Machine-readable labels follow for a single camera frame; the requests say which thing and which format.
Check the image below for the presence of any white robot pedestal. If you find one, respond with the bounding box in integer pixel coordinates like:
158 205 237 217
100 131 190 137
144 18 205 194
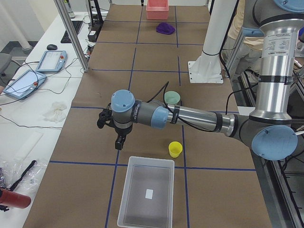
188 0 238 84

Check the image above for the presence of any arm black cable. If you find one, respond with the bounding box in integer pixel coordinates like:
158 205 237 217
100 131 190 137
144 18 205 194
145 81 214 132

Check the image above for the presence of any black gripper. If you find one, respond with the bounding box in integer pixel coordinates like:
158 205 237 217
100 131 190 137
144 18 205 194
114 125 132 150

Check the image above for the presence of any light green bowl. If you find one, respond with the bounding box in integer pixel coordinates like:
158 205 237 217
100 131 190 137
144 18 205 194
164 91 181 105

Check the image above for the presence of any yellow plastic cup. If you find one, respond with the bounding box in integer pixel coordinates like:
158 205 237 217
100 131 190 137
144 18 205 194
168 141 183 158

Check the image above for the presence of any clear plastic bag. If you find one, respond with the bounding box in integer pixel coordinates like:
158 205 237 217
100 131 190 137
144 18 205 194
0 159 48 199

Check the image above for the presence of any black strap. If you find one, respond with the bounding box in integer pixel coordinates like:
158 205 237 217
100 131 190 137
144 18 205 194
9 160 37 191

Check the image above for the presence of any clear plastic bin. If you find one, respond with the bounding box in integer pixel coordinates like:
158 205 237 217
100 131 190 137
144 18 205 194
117 156 175 228

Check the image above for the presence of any white flat plastic strip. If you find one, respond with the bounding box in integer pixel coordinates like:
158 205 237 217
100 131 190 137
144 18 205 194
14 131 43 160

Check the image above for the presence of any pink plastic bin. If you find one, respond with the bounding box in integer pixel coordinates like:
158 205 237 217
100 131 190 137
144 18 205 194
146 0 169 20

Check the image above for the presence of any teach pendant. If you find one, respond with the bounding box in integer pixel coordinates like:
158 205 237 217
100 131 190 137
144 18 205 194
36 50 67 74
3 70 47 100

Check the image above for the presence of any purple cloth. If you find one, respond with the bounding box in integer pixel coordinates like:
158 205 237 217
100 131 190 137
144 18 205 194
156 22 176 35

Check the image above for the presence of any near teach pendant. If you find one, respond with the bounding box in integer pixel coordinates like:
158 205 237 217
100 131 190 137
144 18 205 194
3 70 47 100

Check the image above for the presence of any black keyboard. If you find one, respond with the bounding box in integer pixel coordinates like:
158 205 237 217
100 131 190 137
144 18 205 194
60 20 84 44

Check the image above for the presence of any aluminium frame post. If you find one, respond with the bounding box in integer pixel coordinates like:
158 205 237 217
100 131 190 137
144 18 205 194
54 0 89 72

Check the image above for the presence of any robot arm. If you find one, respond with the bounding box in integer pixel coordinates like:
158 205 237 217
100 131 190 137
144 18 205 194
110 0 304 161

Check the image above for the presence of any far teach pendant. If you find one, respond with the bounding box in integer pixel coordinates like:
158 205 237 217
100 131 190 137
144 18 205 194
36 50 67 74

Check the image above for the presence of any crumpled white tissue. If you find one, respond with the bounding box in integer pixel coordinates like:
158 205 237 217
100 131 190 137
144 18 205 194
43 102 67 123

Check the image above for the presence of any black power box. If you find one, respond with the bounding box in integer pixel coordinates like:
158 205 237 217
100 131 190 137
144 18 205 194
87 24 102 42

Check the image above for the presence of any person in beige clothes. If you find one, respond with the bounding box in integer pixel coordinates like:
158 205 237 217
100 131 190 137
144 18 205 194
223 0 262 76

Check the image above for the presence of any red bottle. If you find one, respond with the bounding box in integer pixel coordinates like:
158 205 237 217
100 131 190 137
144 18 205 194
0 188 31 209

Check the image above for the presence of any black computer mouse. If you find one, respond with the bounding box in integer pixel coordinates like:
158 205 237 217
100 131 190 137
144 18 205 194
47 44 57 50

